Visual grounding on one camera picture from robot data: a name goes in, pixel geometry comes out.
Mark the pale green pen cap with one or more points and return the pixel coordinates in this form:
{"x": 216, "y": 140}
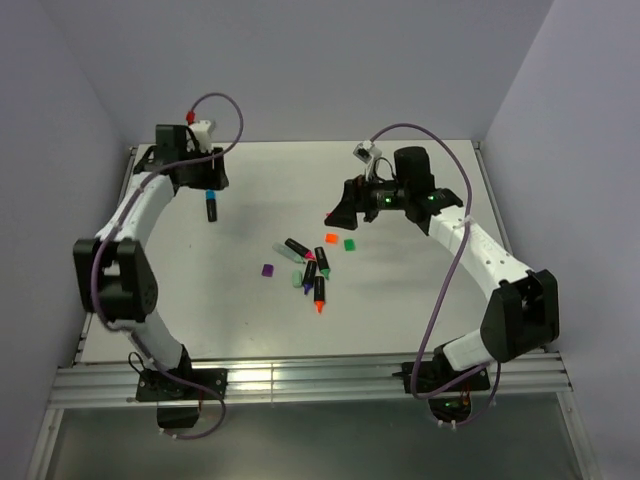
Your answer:
{"x": 297, "y": 279}

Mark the pale green capped highlighter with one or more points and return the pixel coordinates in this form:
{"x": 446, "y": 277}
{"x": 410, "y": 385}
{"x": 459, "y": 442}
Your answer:
{"x": 288, "y": 253}

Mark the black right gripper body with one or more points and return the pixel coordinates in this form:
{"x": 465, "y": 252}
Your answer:
{"x": 379, "y": 196}

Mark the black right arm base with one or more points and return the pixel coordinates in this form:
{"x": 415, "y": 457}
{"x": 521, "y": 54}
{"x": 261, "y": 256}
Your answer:
{"x": 434, "y": 374}

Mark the aluminium front rail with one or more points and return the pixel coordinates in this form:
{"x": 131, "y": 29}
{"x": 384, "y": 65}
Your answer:
{"x": 313, "y": 379}

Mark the black blue tip highlighter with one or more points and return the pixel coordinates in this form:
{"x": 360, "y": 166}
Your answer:
{"x": 211, "y": 209}

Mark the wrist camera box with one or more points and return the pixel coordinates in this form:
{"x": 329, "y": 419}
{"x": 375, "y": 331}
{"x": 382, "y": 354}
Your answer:
{"x": 369, "y": 154}
{"x": 202, "y": 130}

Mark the black pink tip highlighter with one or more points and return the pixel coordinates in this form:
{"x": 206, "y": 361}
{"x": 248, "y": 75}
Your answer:
{"x": 299, "y": 249}

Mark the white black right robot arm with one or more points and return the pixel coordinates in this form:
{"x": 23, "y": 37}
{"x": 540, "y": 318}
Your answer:
{"x": 523, "y": 309}

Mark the black orange tip highlighter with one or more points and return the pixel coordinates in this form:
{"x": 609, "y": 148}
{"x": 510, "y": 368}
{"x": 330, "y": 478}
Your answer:
{"x": 319, "y": 291}

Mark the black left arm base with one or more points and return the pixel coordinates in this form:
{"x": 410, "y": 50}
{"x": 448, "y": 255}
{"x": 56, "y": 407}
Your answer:
{"x": 178, "y": 405}

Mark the purple pen cap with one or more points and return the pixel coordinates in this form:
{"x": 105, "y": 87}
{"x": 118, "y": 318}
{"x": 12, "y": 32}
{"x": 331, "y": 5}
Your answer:
{"x": 267, "y": 270}

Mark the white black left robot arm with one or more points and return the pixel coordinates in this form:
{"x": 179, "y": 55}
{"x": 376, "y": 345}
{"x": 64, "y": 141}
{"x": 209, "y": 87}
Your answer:
{"x": 115, "y": 279}

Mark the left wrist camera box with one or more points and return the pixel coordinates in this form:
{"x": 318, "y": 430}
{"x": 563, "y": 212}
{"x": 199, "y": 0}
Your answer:
{"x": 202, "y": 130}

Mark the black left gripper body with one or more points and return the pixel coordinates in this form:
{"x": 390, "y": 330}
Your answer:
{"x": 207, "y": 175}

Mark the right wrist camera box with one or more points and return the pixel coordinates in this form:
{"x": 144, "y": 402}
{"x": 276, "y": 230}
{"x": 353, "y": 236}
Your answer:
{"x": 369, "y": 154}

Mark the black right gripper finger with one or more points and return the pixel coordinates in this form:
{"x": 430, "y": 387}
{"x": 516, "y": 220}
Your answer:
{"x": 350, "y": 195}
{"x": 342, "y": 219}

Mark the black purple tip highlighter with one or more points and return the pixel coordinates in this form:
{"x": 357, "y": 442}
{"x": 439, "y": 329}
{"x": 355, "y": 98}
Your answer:
{"x": 309, "y": 276}

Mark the black green tip highlighter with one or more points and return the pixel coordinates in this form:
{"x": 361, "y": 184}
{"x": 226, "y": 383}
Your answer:
{"x": 322, "y": 262}

